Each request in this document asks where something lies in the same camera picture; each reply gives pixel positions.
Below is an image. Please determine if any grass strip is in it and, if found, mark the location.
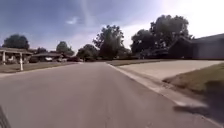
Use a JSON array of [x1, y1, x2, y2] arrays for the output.
[[105, 58, 174, 67]]

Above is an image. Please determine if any tall dark tree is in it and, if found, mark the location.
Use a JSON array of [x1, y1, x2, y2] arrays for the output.
[[92, 24, 126, 61]]

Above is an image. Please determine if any low dark tree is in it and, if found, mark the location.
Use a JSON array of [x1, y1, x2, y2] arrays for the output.
[[76, 43, 100, 62]]

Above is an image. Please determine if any grey asphalt road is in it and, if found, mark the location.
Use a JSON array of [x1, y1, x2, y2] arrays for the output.
[[0, 61, 224, 128]]

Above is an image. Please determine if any pale concrete kerb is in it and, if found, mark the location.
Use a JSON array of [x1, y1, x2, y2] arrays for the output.
[[107, 63, 210, 109]]

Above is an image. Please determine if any pale concrete driveway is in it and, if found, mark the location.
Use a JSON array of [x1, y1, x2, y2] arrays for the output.
[[118, 59, 224, 82]]

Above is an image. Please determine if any large dark tree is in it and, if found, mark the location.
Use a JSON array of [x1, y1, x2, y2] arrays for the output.
[[130, 14, 194, 56]]

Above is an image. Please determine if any low building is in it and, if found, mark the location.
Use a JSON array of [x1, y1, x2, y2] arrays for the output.
[[30, 51, 64, 63]]

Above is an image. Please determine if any dry grass verge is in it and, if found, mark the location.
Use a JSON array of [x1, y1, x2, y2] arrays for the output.
[[0, 61, 78, 74]]

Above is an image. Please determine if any dry grass lawn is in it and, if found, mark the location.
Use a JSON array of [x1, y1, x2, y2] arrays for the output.
[[162, 63, 224, 95]]

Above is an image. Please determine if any dark house with garage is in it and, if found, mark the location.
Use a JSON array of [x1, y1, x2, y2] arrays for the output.
[[168, 33, 224, 61]]

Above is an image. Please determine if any round dark tree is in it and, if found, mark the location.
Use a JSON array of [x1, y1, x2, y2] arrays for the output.
[[2, 33, 30, 51]]

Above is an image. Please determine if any low house with porch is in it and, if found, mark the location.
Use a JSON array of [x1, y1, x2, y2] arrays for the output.
[[0, 46, 34, 66]]

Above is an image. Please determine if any white post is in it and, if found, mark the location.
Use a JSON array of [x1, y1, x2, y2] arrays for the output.
[[19, 52, 24, 72]]

